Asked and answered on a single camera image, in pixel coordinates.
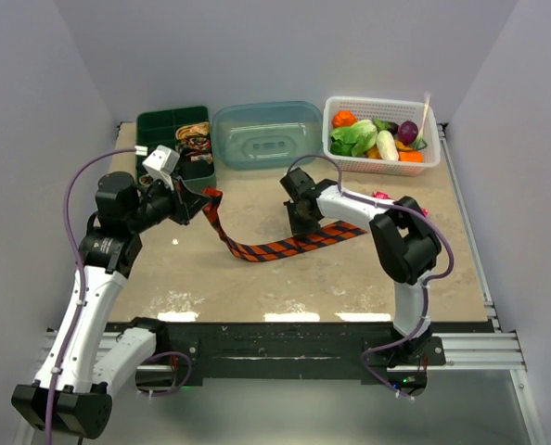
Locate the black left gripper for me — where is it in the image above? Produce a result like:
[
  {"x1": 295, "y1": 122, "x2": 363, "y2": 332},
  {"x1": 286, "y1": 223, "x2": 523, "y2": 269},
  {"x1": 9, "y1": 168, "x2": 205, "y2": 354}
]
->
[{"x1": 129, "y1": 172, "x2": 211, "y2": 233}]

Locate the orange navy striped tie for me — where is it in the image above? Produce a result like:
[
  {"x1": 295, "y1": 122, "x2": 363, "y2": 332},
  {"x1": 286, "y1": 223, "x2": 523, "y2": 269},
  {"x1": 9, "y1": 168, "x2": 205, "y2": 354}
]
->
[{"x1": 202, "y1": 187, "x2": 365, "y2": 263}]

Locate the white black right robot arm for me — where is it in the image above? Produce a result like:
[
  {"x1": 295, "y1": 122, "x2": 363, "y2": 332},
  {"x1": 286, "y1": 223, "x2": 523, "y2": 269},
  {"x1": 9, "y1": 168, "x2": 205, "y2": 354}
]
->
[{"x1": 280, "y1": 167, "x2": 444, "y2": 364}]

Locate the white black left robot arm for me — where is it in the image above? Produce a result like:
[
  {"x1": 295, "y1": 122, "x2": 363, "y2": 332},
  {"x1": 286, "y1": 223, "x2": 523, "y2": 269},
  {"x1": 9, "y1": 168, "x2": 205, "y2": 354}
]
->
[{"x1": 11, "y1": 172, "x2": 211, "y2": 439}]

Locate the rolled dark patterned tie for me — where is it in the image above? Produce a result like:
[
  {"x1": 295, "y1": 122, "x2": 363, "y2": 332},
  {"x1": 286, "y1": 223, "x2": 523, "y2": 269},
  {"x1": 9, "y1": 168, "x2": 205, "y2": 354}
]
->
[{"x1": 176, "y1": 139, "x2": 212, "y2": 162}]

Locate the rolled patterned tie top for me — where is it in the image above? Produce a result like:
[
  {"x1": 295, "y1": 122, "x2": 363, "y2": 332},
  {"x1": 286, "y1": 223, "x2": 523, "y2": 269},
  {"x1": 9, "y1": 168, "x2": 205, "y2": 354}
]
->
[{"x1": 175, "y1": 121, "x2": 210, "y2": 140}]

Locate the pink rectangular box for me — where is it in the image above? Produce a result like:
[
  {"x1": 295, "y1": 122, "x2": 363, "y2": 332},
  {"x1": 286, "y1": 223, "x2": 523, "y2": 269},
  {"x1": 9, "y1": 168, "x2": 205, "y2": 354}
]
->
[{"x1": 371, "y1": 191, "x2": 429, "y2": 217}]

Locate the green compartment organizer box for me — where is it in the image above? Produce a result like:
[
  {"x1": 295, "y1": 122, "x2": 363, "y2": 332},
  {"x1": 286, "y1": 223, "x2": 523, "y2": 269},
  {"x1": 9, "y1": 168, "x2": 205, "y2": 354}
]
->
[{"x1": 135, "y1": 106, "x2": 217, "y2": 192}]

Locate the teal translucent plastic tub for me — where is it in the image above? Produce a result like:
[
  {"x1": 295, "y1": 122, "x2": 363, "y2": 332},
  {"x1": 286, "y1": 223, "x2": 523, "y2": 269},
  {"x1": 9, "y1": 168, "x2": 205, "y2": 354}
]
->
[{"x1": 211, "y1": 101, "x2": 323, "y2": 171}]

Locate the green toy lettuce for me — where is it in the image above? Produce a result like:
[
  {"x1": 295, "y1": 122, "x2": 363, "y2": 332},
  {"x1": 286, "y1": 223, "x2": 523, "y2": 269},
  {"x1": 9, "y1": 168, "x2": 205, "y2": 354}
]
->
[{"x1": 329, "y1": 120, "x2": 378, "y2": 158}]

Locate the yellow toy pepper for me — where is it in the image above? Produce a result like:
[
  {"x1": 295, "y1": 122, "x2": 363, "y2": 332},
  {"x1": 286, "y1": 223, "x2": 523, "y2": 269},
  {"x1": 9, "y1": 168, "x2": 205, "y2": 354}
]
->
[{"x1": 366, "y1": 146, "x2": 381, "y2": 159}]

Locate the orange toy pumpkin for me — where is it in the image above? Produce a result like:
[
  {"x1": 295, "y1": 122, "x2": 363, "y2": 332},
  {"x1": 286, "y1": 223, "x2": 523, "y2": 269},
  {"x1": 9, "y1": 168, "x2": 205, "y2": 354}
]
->
[{"x1": 331, "y1": 109, "x2": 357, "y2": 128}]

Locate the white toy radish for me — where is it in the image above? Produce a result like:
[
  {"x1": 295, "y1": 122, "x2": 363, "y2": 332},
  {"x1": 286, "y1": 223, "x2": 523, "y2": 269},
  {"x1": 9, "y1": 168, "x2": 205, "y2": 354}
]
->
[{"x1": 376, "y1": 130, "x2": 399, "y2": 161}]

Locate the orange toy carrot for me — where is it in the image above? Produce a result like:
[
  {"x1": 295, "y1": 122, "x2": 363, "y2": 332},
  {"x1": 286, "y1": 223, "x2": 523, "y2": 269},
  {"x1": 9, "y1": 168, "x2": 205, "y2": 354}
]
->
[{"x1": 399, "y1": 150, "x2": 424, "y2": 163}]

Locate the dark purple toy eggplant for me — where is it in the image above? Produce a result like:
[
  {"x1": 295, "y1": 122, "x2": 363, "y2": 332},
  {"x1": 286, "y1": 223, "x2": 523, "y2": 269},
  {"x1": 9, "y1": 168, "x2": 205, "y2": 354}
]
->
[{"x1": 382, "y1": 121, "x2": 399, "y2": 135}]

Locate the purple toy onion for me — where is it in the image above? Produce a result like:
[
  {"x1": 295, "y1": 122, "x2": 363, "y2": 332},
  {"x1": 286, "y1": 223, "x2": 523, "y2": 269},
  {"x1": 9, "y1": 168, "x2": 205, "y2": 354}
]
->
[{"x1": 397, "y1": 121, "x2": 419, "y2": 146}]

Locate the white perforated plastic basket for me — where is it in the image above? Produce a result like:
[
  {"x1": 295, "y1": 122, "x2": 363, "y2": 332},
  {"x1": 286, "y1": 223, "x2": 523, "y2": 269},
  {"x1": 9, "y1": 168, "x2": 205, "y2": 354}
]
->
[{"x1": 322, "y1": 93, "x2": 441, "y2": 177}]

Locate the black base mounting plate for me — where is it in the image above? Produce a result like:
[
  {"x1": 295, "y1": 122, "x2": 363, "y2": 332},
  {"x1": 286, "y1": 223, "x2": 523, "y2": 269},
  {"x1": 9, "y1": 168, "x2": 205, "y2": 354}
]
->
[{"x1": 135, "y1": 322, "x2": 446, "y2": 395}]

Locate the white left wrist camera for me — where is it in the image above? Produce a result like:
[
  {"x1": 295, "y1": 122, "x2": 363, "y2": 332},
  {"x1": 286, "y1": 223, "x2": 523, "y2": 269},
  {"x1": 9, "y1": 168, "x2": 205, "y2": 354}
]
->
[{"x1": 142, "y1": 145, "x2": 180, "y2": 191}]

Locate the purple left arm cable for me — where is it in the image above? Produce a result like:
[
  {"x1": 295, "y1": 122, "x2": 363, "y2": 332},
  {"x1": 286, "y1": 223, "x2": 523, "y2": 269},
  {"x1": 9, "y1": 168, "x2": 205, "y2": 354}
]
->
[{"x1": 43, "y1": 146, "x2": 148, "y2": 445}]

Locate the aluminium frame rail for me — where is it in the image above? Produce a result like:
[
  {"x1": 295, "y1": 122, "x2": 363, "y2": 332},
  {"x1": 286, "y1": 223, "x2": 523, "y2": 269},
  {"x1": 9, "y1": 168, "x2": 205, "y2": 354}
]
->
[{"x1": 12, "y1": 319, "x2": 546, "y2": 444}]

